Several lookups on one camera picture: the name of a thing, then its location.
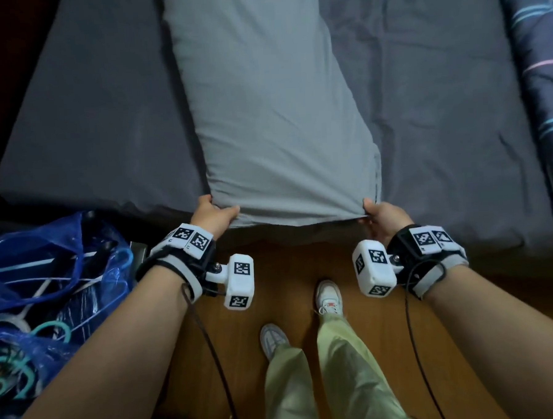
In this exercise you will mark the blue plastic bag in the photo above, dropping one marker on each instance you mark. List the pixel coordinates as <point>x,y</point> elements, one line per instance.
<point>42,247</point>

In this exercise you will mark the person's shoe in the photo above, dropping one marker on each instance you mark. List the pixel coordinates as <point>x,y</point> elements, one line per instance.
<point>273,339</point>
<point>329,296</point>

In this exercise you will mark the person's right hand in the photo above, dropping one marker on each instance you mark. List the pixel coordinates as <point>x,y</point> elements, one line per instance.
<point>388,222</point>

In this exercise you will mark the person's right forearm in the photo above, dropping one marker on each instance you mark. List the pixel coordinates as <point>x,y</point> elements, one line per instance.
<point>505,338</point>

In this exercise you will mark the navy patterned quilt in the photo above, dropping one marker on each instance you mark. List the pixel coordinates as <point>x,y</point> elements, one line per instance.
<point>543,86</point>

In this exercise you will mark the bundle of plastic hangers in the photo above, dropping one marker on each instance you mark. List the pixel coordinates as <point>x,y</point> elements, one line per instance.
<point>16,364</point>

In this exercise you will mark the person's right shoe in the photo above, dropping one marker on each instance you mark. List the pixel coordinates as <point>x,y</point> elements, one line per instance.
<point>329,296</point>

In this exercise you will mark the person's left leg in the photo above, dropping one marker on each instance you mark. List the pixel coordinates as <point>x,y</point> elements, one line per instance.
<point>288,391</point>

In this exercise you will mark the grey pillowcase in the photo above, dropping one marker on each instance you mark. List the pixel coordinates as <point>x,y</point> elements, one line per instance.
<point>271,101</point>

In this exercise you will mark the person's leg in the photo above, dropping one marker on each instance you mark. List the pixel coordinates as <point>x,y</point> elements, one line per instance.
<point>354,374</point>
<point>288,391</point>

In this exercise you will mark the person's right leg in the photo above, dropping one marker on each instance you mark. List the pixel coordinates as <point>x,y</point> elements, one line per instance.
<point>354,374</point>

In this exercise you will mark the person's left forearm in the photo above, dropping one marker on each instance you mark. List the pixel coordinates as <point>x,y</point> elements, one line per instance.
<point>104,364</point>

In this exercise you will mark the person's left hand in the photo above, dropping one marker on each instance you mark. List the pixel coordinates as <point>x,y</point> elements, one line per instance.
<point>210,217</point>

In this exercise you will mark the person's left shoe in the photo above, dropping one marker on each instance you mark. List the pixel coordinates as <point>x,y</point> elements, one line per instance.
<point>273,339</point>

